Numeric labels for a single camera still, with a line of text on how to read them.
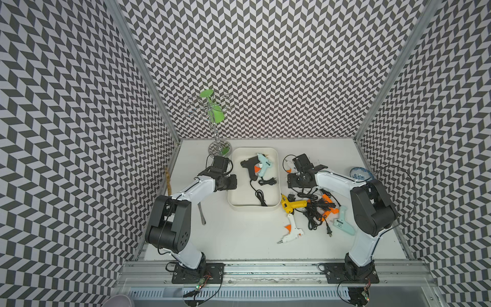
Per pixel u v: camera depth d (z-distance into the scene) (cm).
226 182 82
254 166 103
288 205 87
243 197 94
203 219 87
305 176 71
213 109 93
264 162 103
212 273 71
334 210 86
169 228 45
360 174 99
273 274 74
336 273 72
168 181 101
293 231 82
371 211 49
